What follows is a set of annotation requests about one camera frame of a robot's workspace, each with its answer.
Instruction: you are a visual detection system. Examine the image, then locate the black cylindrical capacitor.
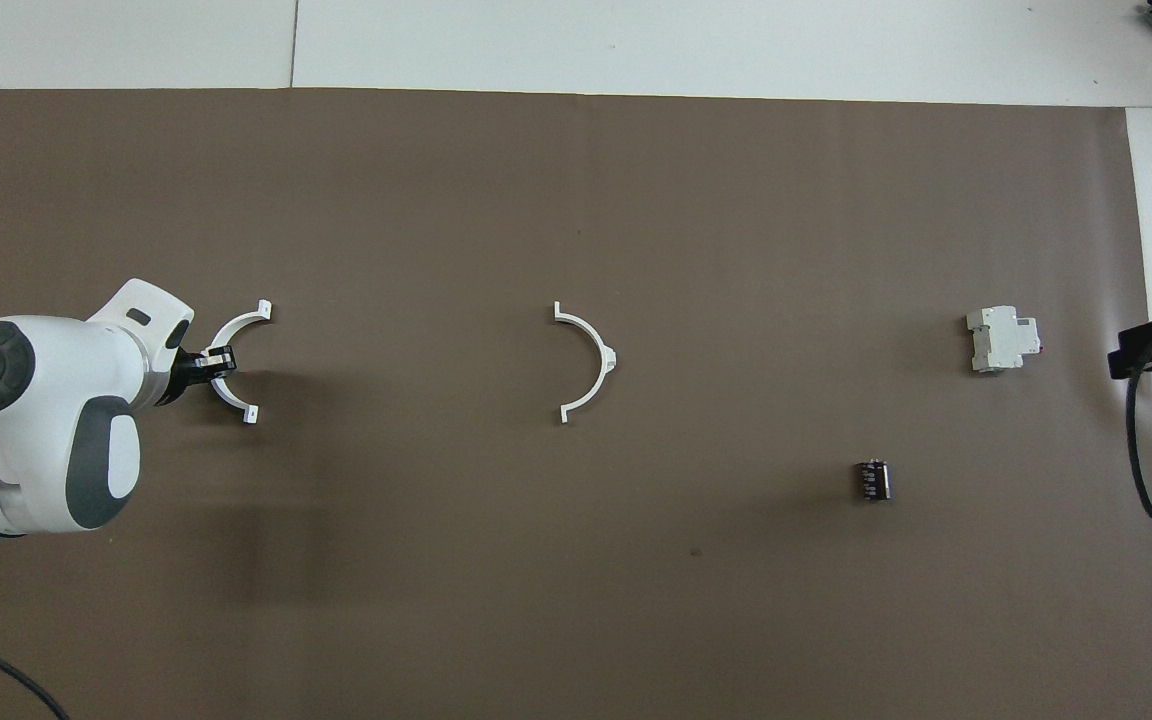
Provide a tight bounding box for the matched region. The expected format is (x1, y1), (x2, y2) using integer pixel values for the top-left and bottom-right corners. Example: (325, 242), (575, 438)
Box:
(854, 458), (893, 502)

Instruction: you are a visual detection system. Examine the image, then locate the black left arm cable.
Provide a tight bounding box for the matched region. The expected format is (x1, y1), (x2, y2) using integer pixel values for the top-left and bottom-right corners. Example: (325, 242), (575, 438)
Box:
(0, 628), (69, 720)

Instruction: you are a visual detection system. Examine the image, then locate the white half-ring pipe clamp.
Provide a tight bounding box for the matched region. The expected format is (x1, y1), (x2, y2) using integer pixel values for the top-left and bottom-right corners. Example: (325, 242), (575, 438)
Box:
(206, 300), (272, 428)
(552, 300), (620, 426)

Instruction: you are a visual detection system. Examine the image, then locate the brown paper table mat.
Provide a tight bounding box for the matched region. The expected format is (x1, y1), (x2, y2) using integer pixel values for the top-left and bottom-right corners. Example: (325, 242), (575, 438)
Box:
(0, 88), (1152, 720)

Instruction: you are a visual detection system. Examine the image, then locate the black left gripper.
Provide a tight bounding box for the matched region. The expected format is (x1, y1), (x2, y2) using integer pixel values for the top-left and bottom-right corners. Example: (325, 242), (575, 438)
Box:
(158, 344), (237, 406)

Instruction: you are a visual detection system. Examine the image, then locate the white circuit breaker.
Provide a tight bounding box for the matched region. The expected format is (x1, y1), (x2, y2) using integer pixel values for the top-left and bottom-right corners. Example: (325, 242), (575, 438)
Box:
(966, 305), (1043, 376)

